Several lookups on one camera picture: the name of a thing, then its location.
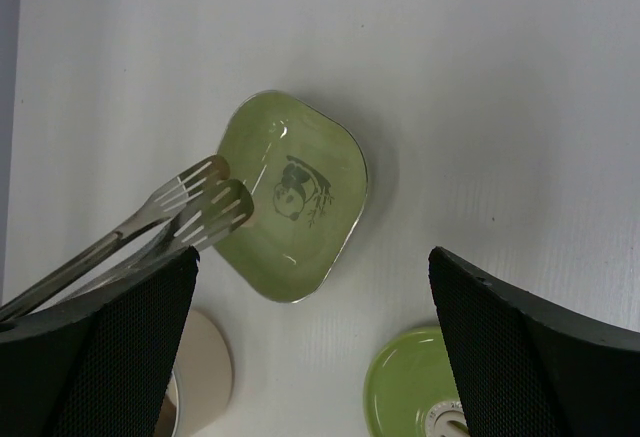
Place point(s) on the metal serving tongs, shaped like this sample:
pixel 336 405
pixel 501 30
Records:
pixel 199 207

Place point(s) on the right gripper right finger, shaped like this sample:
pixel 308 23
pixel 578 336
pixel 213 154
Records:
pixel 524 366

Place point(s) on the green square dish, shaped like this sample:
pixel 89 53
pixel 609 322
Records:
pixel 309 181

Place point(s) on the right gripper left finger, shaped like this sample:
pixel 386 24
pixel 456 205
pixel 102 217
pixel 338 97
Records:
pixel 98 364

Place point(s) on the round steel lunch box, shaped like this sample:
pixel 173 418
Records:
pixel 201 382

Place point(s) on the green round lid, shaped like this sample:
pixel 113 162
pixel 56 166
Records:
pixel 410 389

